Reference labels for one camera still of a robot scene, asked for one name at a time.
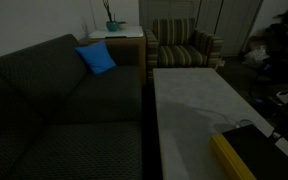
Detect black book with yellow spine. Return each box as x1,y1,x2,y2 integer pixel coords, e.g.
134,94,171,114
210,123,288,180

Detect wooden side table white top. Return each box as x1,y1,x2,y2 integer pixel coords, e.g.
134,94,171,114
83,25,148,86

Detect striped armchair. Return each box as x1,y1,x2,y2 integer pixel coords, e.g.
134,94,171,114
144,17,225,81

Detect blue cushion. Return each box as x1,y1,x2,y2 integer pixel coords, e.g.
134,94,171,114
74,40,118,76

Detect small grey plant pot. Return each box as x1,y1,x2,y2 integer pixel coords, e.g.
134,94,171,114
117,20,129,31

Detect teal pot with branches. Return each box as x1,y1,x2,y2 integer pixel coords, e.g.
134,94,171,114
101,0,120,33

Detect dark patterned sofa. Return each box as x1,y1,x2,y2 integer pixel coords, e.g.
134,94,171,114
0,33,144,180

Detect white flat device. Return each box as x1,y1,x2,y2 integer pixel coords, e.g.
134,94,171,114
275,86,288,105

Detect dark pile of clutter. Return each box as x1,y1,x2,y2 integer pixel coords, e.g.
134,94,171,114
263,2,288,85

